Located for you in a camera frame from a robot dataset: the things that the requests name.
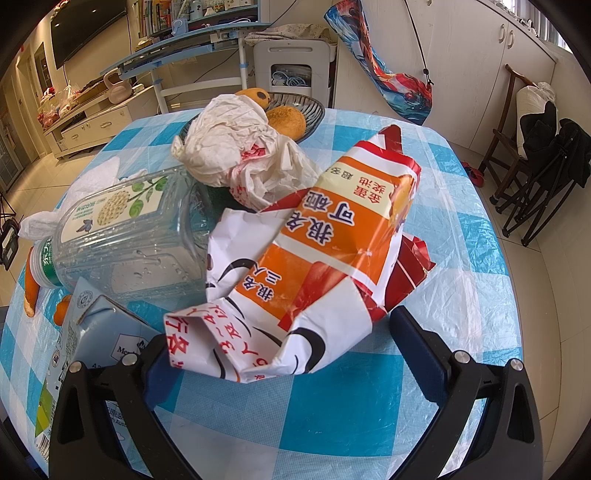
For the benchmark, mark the round orange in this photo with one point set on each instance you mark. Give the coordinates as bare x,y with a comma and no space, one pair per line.
286,122

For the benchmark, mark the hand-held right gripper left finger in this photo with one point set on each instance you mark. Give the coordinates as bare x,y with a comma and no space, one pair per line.
138,369

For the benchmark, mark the clear plastic bottle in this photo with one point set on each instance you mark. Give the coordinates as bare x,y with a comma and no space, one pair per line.
129,249

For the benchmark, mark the beige kettlebell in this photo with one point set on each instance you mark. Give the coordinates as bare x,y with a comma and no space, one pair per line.
117,92

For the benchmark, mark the blue study desk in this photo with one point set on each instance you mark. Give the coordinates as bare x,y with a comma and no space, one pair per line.
184,46

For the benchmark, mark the small orange peel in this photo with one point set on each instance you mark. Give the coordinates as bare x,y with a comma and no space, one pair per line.
61,311

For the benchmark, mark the orange with dark spot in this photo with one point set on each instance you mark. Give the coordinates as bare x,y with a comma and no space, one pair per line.
251,94

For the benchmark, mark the beige cloth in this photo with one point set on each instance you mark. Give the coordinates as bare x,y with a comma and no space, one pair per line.
286,32

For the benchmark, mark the black clothing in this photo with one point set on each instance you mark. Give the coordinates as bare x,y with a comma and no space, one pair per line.
568,143

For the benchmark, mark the blue milk carton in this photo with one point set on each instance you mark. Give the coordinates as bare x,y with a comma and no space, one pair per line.
92,323

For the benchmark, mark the colourful hanging bag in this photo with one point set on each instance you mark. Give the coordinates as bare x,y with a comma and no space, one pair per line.
383,69

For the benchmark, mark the orange and white snack bag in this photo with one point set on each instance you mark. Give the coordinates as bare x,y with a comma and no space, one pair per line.
323,240

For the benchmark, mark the black lamp device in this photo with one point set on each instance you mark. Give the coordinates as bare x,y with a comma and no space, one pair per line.
8,244

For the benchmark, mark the crumpled white plastic bag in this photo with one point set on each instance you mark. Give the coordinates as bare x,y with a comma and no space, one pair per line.
221,138

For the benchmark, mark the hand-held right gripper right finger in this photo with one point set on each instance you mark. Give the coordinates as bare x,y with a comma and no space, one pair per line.
415,350

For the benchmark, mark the red and white plastic bags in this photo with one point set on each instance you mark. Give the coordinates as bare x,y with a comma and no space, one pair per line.
53,104

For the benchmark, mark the white cloth bag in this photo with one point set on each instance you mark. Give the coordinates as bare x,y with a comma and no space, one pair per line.
531,99

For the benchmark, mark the cream cabinet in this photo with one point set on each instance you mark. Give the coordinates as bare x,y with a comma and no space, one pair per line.
485,69

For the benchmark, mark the row of books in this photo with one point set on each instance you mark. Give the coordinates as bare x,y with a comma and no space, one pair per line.
157,14

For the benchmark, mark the blue cup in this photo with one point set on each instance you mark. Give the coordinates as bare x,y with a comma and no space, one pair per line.
181,26

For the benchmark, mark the white plastic stool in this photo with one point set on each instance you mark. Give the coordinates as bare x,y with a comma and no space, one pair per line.
295,53

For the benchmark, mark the blue checkered tablecloth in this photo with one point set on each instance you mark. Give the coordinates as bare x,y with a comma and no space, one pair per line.
323,415

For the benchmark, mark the red slippers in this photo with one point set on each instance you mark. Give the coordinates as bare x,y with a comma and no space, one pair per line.
473,174

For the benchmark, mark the black television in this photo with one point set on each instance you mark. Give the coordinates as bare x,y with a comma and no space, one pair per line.
78,32

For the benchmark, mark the long orange peel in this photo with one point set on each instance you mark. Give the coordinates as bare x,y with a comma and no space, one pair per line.
31,286

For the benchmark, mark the dark wooden chair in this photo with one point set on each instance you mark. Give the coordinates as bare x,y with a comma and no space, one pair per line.
496,152

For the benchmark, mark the black folding chair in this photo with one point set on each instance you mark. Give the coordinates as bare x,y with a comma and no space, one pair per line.
531,207

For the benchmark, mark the cream television stand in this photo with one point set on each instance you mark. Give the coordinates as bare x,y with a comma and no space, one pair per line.
92,124

